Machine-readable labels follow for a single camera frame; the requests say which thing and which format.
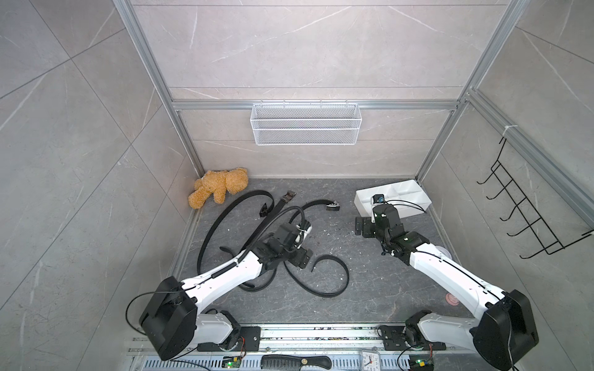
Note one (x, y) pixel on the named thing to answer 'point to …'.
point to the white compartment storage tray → (407, 195)
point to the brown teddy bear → (218, 184)
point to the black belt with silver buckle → (329, 205)
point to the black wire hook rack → (548, 239)
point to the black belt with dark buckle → (287, 197)
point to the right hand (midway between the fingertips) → (370, 219)
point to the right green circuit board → (421, 362)
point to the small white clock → (370, 360)
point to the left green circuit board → (229, 362)
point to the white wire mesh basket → (305, 124)
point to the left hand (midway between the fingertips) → (305, 243)
